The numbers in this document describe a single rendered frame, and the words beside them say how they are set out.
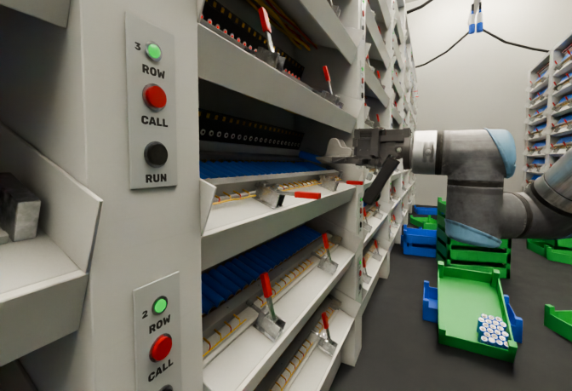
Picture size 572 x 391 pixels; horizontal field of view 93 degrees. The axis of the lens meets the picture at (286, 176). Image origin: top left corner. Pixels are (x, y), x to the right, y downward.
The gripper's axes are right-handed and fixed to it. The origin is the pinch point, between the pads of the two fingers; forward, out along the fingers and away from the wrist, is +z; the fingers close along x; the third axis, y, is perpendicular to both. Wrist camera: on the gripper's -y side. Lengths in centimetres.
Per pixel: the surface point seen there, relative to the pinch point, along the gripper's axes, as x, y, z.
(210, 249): 43.7, -9.2, -5.0
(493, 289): -63, -47, -46
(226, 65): 40.8, 10.0, -4.5
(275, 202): 30.7, -6.1, -4.8
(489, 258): -113, -50, -52
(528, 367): -40, -60, -51
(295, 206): 25.3, -7.4, -5.4
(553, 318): -67, -55, -65
